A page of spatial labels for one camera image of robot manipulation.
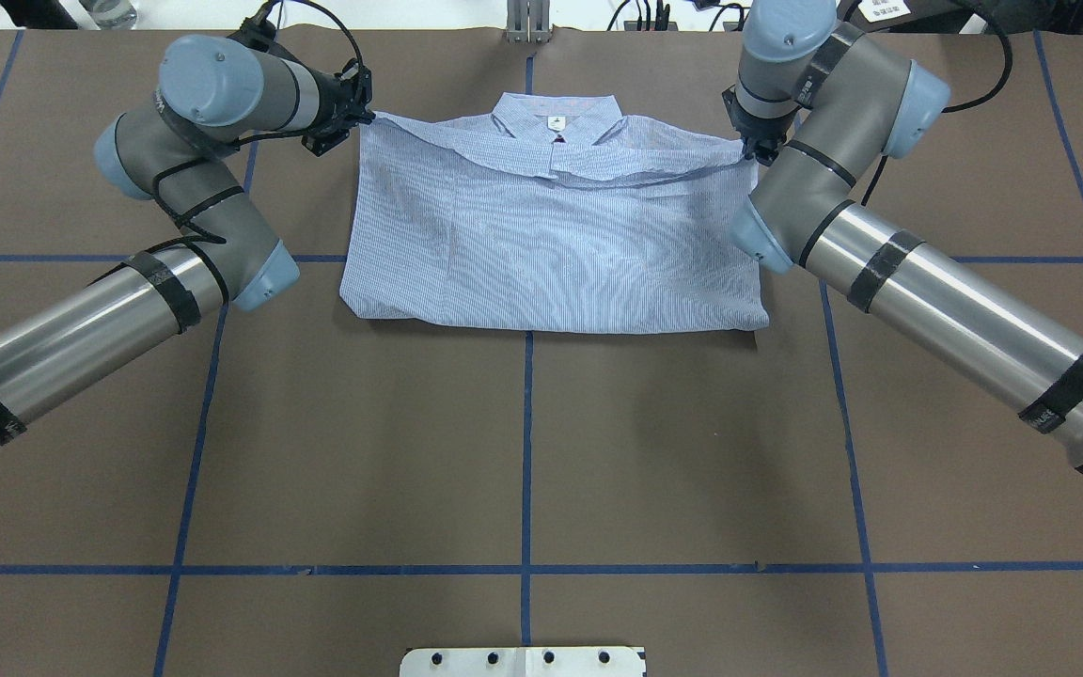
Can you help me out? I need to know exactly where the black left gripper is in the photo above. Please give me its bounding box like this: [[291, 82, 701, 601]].
[[315, 64, 375, 142]]

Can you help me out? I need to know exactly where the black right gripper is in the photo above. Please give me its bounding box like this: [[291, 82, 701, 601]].
[[722, 87, 796, 165]]

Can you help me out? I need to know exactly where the blue striped button shirt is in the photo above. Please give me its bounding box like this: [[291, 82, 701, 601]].
[[338, 91, 769, 335]]

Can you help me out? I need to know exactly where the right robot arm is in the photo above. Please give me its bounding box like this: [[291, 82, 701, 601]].
[[722, 1, 1083, 476]]

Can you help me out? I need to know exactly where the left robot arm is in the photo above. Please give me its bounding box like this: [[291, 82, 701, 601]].
[[0, 30, 371, 447]]

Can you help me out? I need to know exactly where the black box with label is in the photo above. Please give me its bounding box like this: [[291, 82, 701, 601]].
[[837, 1, 980, 35]]

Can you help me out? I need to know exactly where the clear plastic water bottle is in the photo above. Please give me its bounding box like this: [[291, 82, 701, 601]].
[[79, 0, 138, 30]]

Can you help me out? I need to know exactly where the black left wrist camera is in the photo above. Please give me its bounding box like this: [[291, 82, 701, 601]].
[[301, 129, 350, 157]]

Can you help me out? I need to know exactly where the black cable bundle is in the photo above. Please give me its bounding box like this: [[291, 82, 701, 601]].
[[606, 0, 749, 34]]

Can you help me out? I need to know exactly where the grey aluminium frame post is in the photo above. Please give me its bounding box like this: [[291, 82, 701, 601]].
[[504, 0, 553, 44]]

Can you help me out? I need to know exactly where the black braided left cable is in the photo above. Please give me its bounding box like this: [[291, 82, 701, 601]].
[[151, 0, 369, 250]]

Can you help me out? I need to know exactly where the black braided cable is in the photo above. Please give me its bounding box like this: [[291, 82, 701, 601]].
[[856, 0, 1014, 208], [151, 0, 369, 250]]

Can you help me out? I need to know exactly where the black braided right cable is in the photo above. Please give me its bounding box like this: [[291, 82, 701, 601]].
[[856, 0, 1014, 208]]

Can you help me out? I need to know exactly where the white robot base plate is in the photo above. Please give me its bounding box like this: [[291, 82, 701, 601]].
[[399, 646, 648, 676]]

